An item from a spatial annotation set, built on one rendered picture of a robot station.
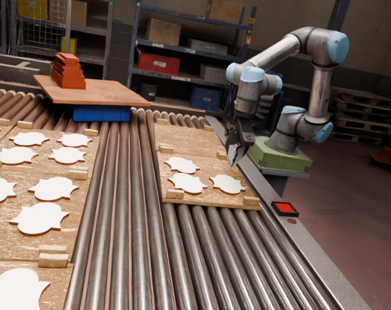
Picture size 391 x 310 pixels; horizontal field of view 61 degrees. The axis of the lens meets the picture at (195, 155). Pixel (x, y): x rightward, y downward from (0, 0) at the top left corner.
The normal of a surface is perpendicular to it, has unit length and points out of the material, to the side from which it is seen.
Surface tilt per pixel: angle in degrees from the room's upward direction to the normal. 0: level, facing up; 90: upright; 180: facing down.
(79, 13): 90
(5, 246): 0
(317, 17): 90
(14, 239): 0
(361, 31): 90
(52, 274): 0
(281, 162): 90
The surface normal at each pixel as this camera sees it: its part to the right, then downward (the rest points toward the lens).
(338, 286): 0.19, -0.91
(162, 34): 0.22, 0.37
